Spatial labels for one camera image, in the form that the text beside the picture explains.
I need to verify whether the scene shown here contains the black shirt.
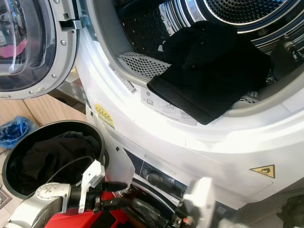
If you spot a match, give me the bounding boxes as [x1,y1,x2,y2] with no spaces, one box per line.
[146,21,274,125]

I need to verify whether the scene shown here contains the yellow rectangular sticker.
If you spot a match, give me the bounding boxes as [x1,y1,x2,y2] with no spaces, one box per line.
[94,104,114,129]

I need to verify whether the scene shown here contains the grey perforated lint filter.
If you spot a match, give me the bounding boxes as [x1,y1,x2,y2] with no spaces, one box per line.
[116,51,171,79]

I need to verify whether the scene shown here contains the red plastic stool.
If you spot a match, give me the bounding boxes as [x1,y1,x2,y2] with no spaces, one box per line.
[45,209,129,228]

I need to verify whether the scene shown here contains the light wooden cabinet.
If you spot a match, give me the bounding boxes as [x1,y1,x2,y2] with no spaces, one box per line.
[0,93,76,138]

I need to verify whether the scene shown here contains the white tumble dryer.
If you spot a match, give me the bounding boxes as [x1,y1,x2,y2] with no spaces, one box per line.
[74,0,304,212]

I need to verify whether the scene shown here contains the perforated steel dryer drum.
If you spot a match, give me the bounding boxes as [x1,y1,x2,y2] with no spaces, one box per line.
[114,0,304,62]

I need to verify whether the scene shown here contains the crumpled black clothes pile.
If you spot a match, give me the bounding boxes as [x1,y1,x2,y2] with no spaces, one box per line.
[19,132,100,195]

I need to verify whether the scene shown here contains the blue plastic bag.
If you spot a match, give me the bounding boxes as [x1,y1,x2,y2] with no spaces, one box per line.
[0,116,35,149]

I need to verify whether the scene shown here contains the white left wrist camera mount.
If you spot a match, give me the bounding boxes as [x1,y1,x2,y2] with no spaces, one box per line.
[78,160,106,214]

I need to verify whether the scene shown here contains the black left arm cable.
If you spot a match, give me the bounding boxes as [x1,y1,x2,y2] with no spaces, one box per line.
[47,156,95,188]

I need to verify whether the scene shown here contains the white instruction sticker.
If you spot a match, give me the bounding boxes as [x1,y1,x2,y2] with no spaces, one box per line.
[140,88,198,126]

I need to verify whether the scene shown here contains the yellow triangle warning label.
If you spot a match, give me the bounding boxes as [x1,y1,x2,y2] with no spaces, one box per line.
[249,164,276,179]

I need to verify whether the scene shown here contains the round glass dryer door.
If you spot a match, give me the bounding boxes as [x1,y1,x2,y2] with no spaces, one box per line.
[0,0,76,100]

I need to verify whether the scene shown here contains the round black laundry basket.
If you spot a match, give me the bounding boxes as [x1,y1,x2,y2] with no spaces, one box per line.
[1,120,107,200]

